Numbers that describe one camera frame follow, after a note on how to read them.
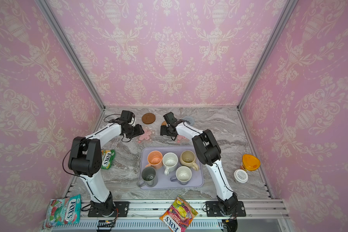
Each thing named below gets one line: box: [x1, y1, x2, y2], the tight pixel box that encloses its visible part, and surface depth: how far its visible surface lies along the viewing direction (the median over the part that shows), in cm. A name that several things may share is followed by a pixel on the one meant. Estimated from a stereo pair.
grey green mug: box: [136, 166, 159, 188], surface depth 81 cm
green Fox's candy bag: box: [42, 194, 82, 231], surface depth 74 cm
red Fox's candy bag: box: [159, 194, 199, 232], surface depth 71 cm
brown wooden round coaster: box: [141, 112, 156, 125], surface depth 115 cm
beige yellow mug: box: [179, 149, 200, 172], surface depth 85 cm
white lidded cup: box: [233, 169, 249, 184], surface depth 80 cm
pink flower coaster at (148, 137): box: [136, 125, 156, 145], surface depth 105 cm
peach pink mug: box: [145, 150, 163, 170], surface depth 86 cm
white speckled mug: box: [162, 152, 179, 176], surface depth 85 cm
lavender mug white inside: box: [170, 165, 193, 186], surface depth 81 cm
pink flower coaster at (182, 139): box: [175, 134, 191, 145], surface depth 102 cm
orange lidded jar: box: [240, 154, 261, 172], surface depth 81 cm
